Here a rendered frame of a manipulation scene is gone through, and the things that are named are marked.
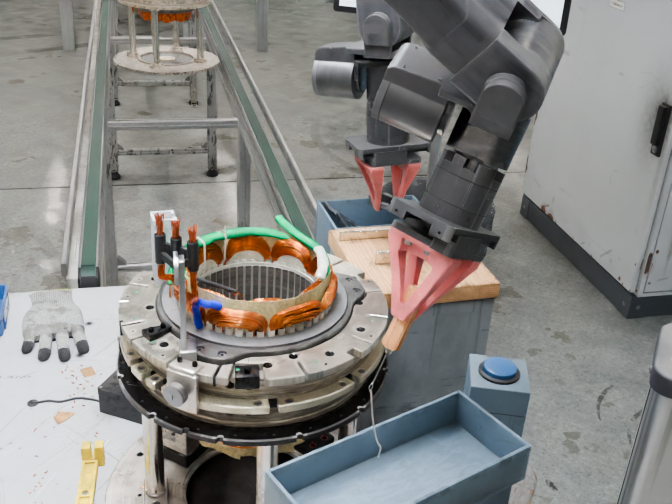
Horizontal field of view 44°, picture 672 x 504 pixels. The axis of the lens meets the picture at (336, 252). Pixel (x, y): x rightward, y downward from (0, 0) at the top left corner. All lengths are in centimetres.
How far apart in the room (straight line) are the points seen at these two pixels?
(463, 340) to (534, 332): 196
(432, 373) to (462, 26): 67
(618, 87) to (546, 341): 100
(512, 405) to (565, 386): 188
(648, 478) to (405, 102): 45
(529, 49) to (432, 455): 45
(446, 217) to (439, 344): 50
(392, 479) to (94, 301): 91
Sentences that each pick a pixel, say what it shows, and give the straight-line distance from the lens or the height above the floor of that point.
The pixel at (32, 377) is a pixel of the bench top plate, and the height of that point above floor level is 78.
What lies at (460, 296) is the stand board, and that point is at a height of 105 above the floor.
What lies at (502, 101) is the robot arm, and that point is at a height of 143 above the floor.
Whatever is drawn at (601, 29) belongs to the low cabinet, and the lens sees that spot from 349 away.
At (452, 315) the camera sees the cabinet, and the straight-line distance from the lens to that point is 116.
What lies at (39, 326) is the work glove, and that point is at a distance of 154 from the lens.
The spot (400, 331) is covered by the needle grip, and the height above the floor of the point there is 121.
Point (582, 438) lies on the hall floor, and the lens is 269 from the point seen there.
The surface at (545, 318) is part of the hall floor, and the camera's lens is 325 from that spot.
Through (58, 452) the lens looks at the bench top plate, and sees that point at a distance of 130.
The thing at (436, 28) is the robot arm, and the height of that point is 148.
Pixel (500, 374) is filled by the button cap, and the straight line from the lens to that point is 101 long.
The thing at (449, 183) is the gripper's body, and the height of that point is 135.
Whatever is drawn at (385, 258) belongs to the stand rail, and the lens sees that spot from 116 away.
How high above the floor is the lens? 161
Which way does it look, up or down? 27 degrees down
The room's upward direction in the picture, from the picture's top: 4 degrees clockwise
